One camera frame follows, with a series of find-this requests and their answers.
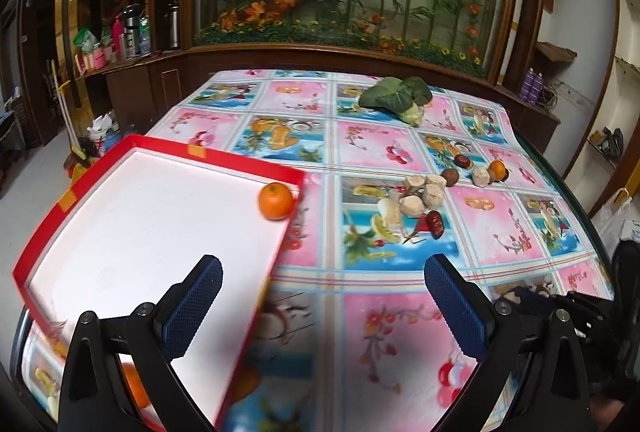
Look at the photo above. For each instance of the colourful fruit print tablecloth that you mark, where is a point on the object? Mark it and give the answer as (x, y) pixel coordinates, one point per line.
(347, 337)

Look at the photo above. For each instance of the pink bottle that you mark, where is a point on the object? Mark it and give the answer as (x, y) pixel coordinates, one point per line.
(118, 36)

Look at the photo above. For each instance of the wooden sideboard cabinet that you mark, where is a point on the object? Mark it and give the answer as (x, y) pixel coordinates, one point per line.
(142, 90)

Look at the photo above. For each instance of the white bucket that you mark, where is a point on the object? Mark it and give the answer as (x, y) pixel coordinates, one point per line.
(104, 133)

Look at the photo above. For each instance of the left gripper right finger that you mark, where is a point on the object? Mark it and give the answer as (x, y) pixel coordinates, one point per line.
(553, 391)

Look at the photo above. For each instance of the orange tangerine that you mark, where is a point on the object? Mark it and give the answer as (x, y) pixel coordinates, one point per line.
(276, 201)
(135, 385)
(498, 171)

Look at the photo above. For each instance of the brown round longan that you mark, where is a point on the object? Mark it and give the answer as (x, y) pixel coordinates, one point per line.
(451, 176)

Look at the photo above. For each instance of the purple bottles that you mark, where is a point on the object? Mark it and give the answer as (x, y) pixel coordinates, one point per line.
(531, 86)

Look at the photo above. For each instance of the dark red jujube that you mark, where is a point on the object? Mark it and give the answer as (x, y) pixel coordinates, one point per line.
(463, 161)
(435, 224)

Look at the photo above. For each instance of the green leafy vegetable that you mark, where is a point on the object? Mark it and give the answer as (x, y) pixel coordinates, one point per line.
(404, 99)

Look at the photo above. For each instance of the beige yam chunk top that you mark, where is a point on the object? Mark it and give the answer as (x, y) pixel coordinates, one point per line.
(414, 183)

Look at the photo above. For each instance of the steel thermos flask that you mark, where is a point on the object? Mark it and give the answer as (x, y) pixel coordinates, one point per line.
(132, 31)

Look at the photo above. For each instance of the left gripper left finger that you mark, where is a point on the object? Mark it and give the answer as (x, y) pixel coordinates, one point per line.
(95, 395)

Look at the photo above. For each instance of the red white tray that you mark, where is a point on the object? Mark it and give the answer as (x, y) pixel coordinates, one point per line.
(136, 223)

